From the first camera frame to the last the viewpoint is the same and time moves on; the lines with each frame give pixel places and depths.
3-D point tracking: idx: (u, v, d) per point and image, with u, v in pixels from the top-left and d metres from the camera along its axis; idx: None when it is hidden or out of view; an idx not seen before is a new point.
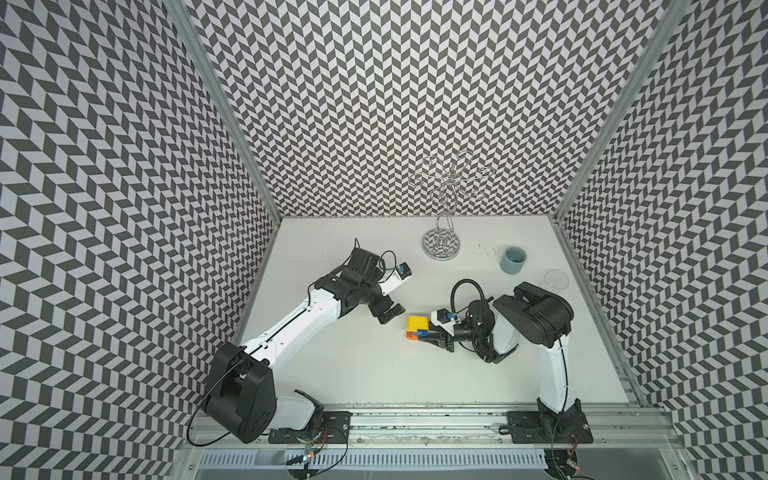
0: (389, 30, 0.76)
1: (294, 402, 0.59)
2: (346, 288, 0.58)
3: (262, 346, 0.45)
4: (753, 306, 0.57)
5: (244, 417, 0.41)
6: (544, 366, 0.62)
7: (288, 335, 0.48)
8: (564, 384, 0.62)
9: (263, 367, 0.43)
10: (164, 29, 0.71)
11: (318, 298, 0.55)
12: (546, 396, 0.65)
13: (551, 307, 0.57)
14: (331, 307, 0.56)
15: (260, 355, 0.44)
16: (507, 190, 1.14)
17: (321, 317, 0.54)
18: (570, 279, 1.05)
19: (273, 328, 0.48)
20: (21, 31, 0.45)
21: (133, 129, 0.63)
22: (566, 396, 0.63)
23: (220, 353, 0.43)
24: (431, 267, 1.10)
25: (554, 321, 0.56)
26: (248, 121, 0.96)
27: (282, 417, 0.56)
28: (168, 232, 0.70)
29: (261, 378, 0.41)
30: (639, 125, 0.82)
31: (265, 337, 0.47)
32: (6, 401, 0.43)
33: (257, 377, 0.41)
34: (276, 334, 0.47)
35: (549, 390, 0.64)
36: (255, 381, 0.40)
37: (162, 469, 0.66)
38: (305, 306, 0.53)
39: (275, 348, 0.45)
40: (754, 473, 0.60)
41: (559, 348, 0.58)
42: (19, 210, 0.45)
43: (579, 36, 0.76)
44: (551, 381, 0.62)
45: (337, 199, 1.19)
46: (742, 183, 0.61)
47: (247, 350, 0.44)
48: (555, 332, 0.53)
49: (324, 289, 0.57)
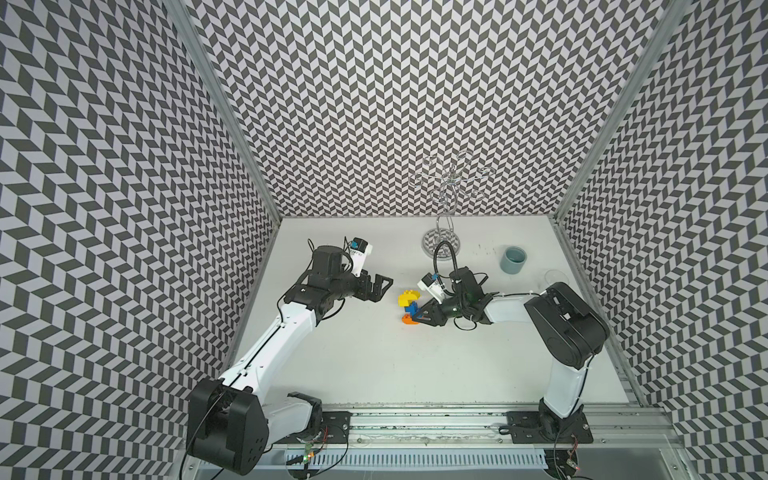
0: (389, 30, 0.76)
1: (290, 409, 0.59)
2: (318, 296, 0.57)
3: (241, 374, 0.43)
4: (753, 306, 0.57)
5: (238, 451, 0.39)
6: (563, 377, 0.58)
7: (268, 356, 0.46)
8: (576, 395, 0.59)
9: (248, 395, 0.41)
10: (164, 29, 0.71)
11: (291, 313, 0.54)
12: (551, 400, 0.64)
13: (587, 323, 0.52)
14: (306, 319, 0.55)
15: (241, 385, 0.42)
16: (507, 190, 1.14)
17: (298, 332, 0.53)
18: (570, 279, 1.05)
19: (250, 354, 0.46)
20: (22, 32, 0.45)
21: (133, 129, 0.63)
22: (574, 402, 0.61)
23: (198, 392, 0.41)
24: (432, 267, 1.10)
25: (590, 341, 0.50)
26: (248, 121, 0.96)
27: (282, 425, 0.56)
28: (168, 232, 0.70)
29: (248, 406, 0.40)
30: (639, 125, 0.82)
31: (244, 363, 0.45)
32: (6, 401, 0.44)
33: (243, 407, 0.39)
34: (254, 358, 0.46)
35: (558, 397, 0.62)
36: (242, 410, 0.39)
37: (162, 469, 0.66)
38: (279, 324, 0.51)
39: (255, 374, 0.44)
40: (754, 473, 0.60)
41: (584, 368, 0.52)
42: (19, 210, 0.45)
43: (579, 36, 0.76)
44: (565, 388, 0.59)
45: (337, 199, 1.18)
46: (742, 183, 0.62)
47: (225, 382, 0.42)
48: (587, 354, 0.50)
49: (296, 303, 0.56)
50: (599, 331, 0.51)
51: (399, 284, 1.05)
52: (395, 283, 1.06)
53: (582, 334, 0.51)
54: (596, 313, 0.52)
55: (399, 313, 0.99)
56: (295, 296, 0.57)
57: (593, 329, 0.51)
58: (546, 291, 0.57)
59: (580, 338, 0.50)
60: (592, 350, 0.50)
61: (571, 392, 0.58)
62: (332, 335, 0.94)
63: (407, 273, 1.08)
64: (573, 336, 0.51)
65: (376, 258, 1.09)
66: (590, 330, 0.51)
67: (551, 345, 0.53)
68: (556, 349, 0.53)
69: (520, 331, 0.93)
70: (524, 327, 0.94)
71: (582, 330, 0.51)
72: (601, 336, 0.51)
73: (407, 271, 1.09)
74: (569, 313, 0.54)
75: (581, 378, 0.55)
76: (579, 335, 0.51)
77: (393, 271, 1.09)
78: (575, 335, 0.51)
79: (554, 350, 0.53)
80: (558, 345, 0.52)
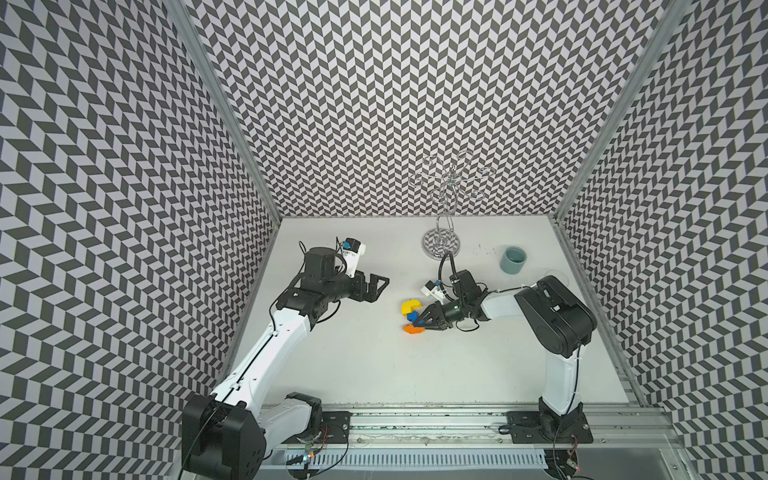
0: (389, 30, 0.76)
1: (290, 412, 0.59)
2: (312, 299, 0.56)
3: (234, 389, 0.42)
4: (753, 306, 0.57)
5: (234, 466, 0.39)
6: (558, 375, 0.59)
7: (260, 368, 0.45)
8: (572, 388, 0.60)
9: (242, 411, 0.41)
10: (164, 29, 0.71)
11: (283, 320, 0.52)
12: (550, 396, 0.64)
13: (574, 313, 0.54)
14: (299, 326, 0.53)
15: (234, 400, 0.41)
16: (507, 190, 1.14)
17: (291, 339, 0.52)
18: (571, 279, 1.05)
19: (242, 366, 0.45)
20: (21, 32, 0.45)
21: (133, 129, 0.63)
22: (571, 400, 0.62)
23: (190, 409, 0.40)
24: (431, 267, 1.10)
25: (577, 330, 0.53)
26: (248, 121, 0.96)
27: (282, 429, 0.56)
28: (168, 232, 0.70)
29: (243, 421, 0.39)
30: (639, 125, 0.82)
31: (237, 375, 0.44)
32: (6, 401, 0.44)
33: (238, 422, 0.39)
34: (247, 371, 0.44)
35: (556, 393, 0.62)
36: (237, 427, 0.38)
37: (162, 469, 0.66)
38: (272, 332, 0.50)
39: (248, 387, 0.43)
40: (754, 473, 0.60)
41: (574, 359, 0.56)
42: (19, 210, 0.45)
43: (579, 36, 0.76)
44: (560, 383, 0.60)
45: (337, 199, 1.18)
46: (742, 182, 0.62)
47: (217, 397, 0.41)
48: (575, 342, 0.52)
49: (288, 308, 0.54)
50: (586, 321, 0.53)
51: (399, 284, 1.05)
52: (395, 283, 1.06)
53: (569, 323, 0.53)
54: (585, 305, 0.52)
55: (400, 314, 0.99)
56: (288, 300, 0.56)
57: (580, 319, 0.53)
58: (537, 283, 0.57)
59: (567, 328, 0.52)
60: (579, 339, 0.53)
61: (570, 392, 0.60)
62: (331, 336, 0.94)
63: (407, 273, 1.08)
64: (561, 325, 0.53)
65: (376, 258, 1.09)
66: (578, 319, 0.53)
67: (540, 335, 0.56)
68: (544, 339, 0.55)
69: (520, 330, 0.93)
70: (523, 326, 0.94)
71: (570, 320, 0.53)
72: (587, 325, 0.53)
73: (406, 271, 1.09)
74: (559, 305, 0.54)
75: (573, 368, 0.57)
76: (567, 325, 0.53)
77: (393, 271, 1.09)
78: (563, 325, 0.53)
79: (542, 339, 0.56)
80: (545, 335, 0.55)
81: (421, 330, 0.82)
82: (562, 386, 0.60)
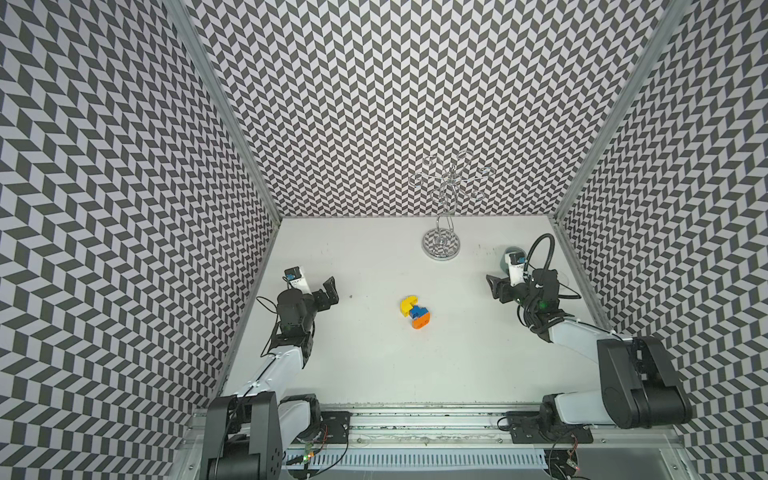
0: (389, 30, 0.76)
1: (291, 418, 0.58)
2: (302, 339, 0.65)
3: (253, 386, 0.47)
4: (753, 306, 0.57)
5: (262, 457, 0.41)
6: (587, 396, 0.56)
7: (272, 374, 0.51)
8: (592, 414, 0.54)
9: (265, 396, 0.44)
10: (164, 29, 0.71)
11: (279, 350, 0.60)
12: (563, 402, 0.63)
13: (660, 392, 0.44)
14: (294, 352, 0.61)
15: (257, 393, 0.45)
16: (507, 190, 1.14)
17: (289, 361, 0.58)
18: (571, 279, 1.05)
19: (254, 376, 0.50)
20: (21, 32, 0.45)
21: (133, 129, 0.63)
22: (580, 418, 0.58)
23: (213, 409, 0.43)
24: (431, 267, 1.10)
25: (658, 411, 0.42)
26: (248, 121, 0.96)
27: (287, 438, 0.55)
28: (168, 232, 0.70)
29: (269, 402, 0.43)
30: (639, 125, 0.82)
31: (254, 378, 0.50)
32: (6, 401, 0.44)
33: (265, 404, 0.43)
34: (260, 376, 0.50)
35: (573, 403, 0.60)
36: (265, 405, 0.43)
37: (162, 469, 0.66)
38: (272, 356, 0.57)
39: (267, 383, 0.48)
40: (754, 473, 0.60)
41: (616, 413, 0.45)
42: (19, 210, 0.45)
43: (579, 36, 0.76)
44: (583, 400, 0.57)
45: (337, 199, 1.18)
46: (742, 182, 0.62)
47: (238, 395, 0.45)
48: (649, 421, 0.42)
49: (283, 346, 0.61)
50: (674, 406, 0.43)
51: (398, 283, 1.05)
52: (396, 284, 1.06)
53: (653, 401, 0.43)
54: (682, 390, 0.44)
55: (401, 314, 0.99)
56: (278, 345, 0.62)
57: (668, 398, 0.43)
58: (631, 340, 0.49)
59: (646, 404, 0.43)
60: (659, 422, 0.42)
61: (585, 418, 0.57)
62: (328, 336, 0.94)
63: (409, 274, 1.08)
64: (639, 399, 0.43)
65: (377, 259, 1.09)
66: (665, 401, 0.43)
67: (608, 396, 0.47)
68: (612, 402, 0.46)
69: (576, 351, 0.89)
70: (523, 327, 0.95)
71: (653, 396, 0.44)
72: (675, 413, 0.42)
73: (407, 271, 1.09)
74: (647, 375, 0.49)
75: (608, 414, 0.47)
76: (646, 400, 0.43)
77: (393, 271, 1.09)
78: (643, 398, 0.43)
79: (610, 401, 0.47)
80: (612, 401, 0.46)
81: (427, 317, 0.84)
82: (587, 407, 0.56)
